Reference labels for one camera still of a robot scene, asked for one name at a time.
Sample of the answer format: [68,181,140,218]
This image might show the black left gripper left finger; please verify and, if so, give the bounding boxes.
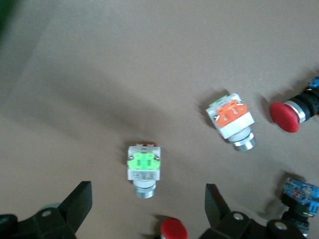
[0,181,93,239]

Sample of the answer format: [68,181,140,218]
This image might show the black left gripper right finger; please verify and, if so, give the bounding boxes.
[199,183,310,239]

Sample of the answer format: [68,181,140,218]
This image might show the yellow button bright blue block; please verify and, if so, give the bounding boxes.
[259,176,319,239]

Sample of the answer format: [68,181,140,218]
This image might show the white button with green block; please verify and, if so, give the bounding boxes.
[126,142,162,199]

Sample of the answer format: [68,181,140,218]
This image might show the white button with orange block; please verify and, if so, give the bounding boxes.
[205,93,257,152]

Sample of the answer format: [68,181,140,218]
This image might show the red mushroom push button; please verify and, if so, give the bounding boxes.
[270,76,319,133]
[142,218,188,239]

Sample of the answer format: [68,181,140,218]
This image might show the brown table mat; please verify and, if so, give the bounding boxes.
[0,0,319,239]

